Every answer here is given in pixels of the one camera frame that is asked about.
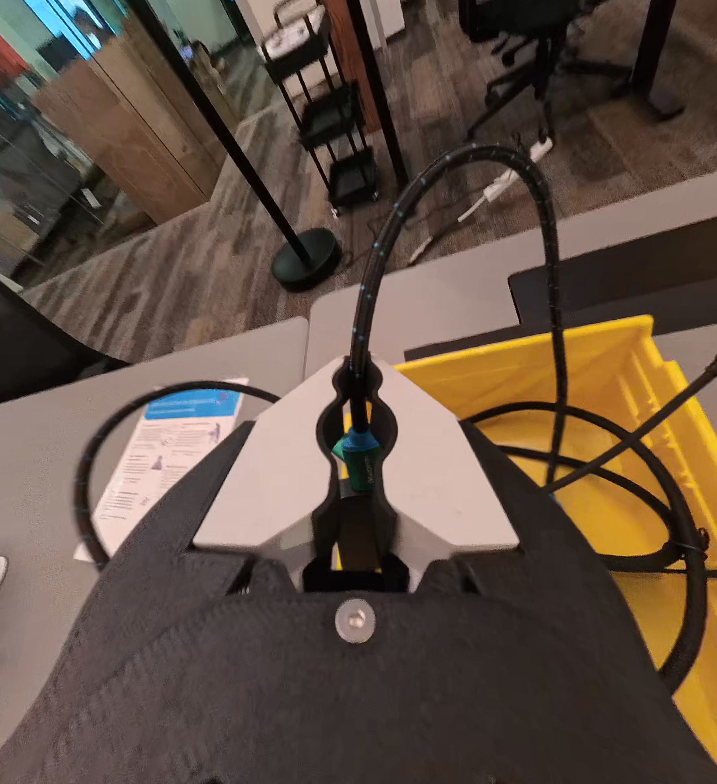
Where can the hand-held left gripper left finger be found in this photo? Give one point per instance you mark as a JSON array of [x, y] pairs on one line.
[[273, 484]]

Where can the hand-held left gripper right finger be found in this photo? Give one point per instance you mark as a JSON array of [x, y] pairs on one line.
[[450, 484]]

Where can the yellow plastic bin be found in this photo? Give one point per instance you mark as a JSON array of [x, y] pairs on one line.
[[579, 352]]

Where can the white printed paper sheet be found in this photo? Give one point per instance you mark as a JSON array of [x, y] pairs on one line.
[[175, 441]]

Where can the black floor pole stand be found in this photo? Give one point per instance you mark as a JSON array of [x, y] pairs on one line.
[[306, 257]]

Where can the black utility cart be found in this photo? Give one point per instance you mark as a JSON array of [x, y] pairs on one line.
[[334, 119]]

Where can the brown cardboard crate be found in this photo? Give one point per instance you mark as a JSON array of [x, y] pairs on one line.
[[138, 135]]

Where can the wooden pillar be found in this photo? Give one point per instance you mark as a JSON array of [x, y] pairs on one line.
[[339, 49]]

